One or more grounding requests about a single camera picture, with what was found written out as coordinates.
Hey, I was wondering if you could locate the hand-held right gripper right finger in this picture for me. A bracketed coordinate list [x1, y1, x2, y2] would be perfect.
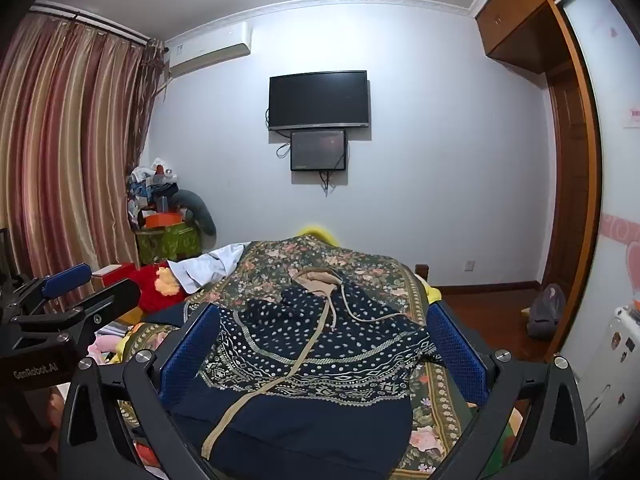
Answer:
[427, 300, 591, 480]

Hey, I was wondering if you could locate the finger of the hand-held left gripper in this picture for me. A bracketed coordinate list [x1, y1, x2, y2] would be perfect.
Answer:
[7, 263, 93, 316]
[10, 278, 142, 347]

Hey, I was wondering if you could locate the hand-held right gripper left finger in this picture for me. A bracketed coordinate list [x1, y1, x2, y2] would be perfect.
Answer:
[56, 304, 222, 480]

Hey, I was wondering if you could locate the navy patterned hoodie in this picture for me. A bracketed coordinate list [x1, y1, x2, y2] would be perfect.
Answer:
[147, 267, 443, 478]

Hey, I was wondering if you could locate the pile of clothes and boxes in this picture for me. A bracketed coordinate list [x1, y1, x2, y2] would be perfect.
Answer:
[126, 157, 188, 231]

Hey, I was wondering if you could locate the red box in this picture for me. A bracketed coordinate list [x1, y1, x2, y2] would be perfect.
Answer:
[91, 261, 138, 291]

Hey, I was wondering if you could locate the pink soft toy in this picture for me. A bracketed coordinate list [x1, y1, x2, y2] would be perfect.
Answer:
[89, 332, 126, 366]

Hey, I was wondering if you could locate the red plush toy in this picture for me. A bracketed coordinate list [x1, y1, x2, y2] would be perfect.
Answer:
[120, 260, 188, 313]

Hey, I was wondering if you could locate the yellow bed sheet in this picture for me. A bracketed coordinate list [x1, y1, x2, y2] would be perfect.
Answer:
[415, 275, 443, 306]

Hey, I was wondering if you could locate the green patterned box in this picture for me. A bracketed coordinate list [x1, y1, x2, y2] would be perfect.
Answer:
[136, 220, 202, 266]

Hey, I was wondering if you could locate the white cloth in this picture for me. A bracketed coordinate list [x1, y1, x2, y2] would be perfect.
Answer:
[166, 242, 251, 295]

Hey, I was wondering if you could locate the orange box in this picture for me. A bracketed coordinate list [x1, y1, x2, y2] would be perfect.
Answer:
[144, 212, 183, 228]

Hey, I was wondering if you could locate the grey backpack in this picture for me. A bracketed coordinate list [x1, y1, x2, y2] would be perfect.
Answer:
[526, 283, 567, 339]

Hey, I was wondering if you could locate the floral blanket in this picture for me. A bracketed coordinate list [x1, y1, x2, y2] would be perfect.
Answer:
[117, 240, 501, 478]

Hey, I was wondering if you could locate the grey bolster pillow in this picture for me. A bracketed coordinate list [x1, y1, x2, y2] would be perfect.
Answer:
[172, 189, 217, 237]

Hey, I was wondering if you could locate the striped red curtain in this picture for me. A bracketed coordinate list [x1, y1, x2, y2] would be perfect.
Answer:
[0, 10, 168, 301]

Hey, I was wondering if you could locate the yellow pillow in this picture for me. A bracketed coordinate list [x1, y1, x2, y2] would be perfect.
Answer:
[295, 224, 341, 247]

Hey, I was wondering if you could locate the white wardrobe door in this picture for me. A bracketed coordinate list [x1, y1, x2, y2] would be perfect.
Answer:
[557, 0, 640, 411]

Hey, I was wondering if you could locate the white air conditioner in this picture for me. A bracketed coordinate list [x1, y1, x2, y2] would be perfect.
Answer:
[162, 21, 253, 79]

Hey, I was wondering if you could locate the wooden overhead cabinet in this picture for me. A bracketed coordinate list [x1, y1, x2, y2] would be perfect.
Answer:
[475, 0, 588, 73]

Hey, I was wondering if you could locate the small black wall monitor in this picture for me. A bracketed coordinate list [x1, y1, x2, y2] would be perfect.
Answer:
[290, 130, 349, 172]

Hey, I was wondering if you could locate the curtain rail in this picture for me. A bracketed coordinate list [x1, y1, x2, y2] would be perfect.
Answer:
[30, 2, 153, 43]

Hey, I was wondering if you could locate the black wall television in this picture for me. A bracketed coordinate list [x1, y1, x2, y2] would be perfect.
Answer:
[268, 70, 371, 132]

